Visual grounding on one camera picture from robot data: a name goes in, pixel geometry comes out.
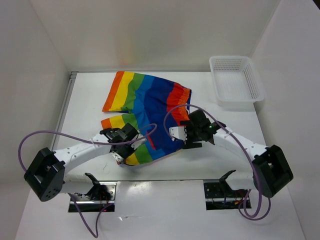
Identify rainbow striped shorts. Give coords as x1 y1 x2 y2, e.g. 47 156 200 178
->
101 71 192 166

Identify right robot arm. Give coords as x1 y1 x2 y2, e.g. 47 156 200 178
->
179 109 294 198

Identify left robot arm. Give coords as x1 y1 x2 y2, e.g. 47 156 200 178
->
24 123 147 202

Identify white plastic basket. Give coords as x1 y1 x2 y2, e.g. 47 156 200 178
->
209 55 265 108

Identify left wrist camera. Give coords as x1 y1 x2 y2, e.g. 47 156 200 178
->
102 128 125 142

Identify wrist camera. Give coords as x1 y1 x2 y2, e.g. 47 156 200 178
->
102 128 125 142
169 126 188 141

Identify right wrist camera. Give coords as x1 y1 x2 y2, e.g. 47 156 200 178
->
169 126 188 141

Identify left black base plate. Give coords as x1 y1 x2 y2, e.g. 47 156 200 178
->
72 181 117 213

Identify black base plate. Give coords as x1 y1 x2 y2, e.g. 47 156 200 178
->
72 181 117 213
203 179 248 211

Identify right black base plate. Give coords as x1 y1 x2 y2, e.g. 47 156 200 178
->
203 179 248 211

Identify metal rail table edge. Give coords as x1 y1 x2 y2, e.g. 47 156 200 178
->
49 71 78 151

